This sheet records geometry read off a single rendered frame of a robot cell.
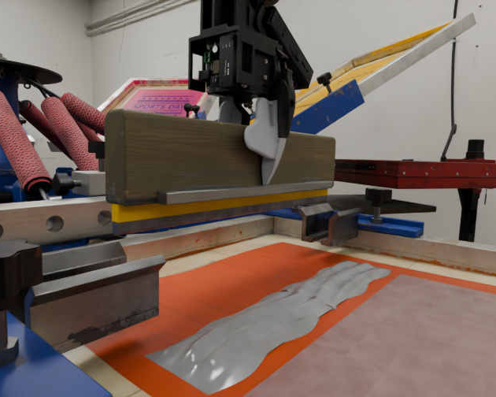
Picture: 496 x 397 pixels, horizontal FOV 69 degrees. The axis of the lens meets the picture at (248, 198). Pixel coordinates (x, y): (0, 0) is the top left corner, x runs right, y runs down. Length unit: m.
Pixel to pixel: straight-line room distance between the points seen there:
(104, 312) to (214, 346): 0.09
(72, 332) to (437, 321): 0.32
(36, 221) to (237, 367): 0.33
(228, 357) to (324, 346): 0.08
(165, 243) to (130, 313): 0.24
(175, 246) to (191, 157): 0.24
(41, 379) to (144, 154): 0.17
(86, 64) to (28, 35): 0.66
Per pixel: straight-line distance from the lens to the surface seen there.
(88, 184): 0.60
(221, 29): 0.38
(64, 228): 0.53
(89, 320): 0.29
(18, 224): 0.51
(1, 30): 4.75
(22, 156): 0.79
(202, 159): 0.34
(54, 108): 0.98
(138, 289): 0.30
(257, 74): 0.38
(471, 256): 0.61
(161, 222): 0.33
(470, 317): 0.44
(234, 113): 0.43
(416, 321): 0.40
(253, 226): 0.68
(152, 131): 0.31
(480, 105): 2.37
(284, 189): 0.43
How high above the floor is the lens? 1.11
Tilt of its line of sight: 7 degrees down
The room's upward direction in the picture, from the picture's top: 2 degrees clockwise
